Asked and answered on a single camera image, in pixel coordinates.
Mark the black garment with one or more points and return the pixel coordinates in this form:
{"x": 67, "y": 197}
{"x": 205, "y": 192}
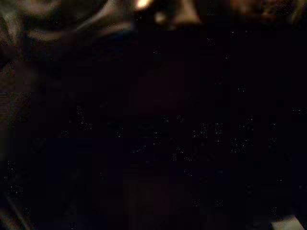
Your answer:
{"x": 153, "y": 119}

